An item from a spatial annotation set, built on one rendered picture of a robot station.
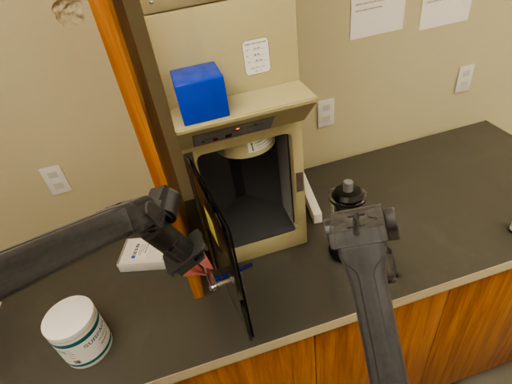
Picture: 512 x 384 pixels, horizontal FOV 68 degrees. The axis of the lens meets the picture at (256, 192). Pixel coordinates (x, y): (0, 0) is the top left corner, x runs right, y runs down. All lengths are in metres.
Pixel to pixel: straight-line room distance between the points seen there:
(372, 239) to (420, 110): 1.33
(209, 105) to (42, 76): 0.69
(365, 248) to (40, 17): 1.10
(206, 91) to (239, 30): 0.17
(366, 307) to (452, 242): 0.85
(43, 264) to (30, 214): 1.07
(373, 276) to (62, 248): 0.43
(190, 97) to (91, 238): 0.34
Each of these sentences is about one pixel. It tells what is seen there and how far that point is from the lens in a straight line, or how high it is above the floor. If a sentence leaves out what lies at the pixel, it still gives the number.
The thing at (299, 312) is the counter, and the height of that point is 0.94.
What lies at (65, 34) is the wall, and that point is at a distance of 1.32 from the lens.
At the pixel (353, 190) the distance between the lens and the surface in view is 1.11.
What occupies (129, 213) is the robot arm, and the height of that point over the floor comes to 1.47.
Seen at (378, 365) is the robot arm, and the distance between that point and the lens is 0.55.
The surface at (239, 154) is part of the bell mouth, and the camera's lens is 1.03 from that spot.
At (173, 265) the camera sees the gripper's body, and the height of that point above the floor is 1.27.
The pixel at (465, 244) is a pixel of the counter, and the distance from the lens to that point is 1.36.
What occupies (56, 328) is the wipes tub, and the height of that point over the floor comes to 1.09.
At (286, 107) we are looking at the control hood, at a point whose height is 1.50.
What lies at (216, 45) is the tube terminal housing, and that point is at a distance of 0.88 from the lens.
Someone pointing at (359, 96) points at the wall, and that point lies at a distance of 1.61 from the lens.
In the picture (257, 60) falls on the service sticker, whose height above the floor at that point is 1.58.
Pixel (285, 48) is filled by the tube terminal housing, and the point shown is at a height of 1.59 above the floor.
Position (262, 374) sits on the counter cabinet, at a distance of 1.28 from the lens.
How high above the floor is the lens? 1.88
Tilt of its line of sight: 38 degrees down
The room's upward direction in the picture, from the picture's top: 9 degrees counter-clockwise
